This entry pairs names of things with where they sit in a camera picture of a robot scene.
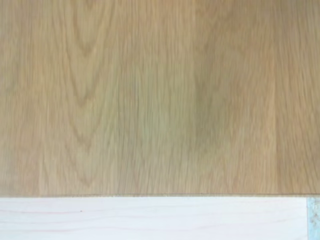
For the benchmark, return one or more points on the white wooden board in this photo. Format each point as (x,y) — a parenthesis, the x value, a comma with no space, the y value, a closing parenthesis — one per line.
(150,217)

